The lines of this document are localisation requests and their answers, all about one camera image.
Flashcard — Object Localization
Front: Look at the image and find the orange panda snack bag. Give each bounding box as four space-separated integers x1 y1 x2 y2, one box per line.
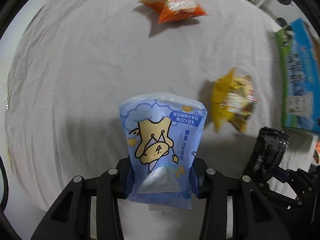
138 0 207 23

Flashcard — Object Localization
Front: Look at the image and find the white table cloth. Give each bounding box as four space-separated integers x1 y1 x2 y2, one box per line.
5 0 282 210

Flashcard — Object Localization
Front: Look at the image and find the blue green cardboard box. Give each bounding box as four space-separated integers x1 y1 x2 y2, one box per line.
275 18 319 135

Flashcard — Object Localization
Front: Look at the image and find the yellow snack bag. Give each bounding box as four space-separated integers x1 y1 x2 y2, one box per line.
210 68 256 133

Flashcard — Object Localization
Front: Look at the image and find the light blue tissue pack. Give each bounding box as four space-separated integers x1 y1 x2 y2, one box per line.
119 93 207 209

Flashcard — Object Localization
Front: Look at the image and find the black snack packet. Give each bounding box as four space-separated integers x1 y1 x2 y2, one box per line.
243 127 290 181

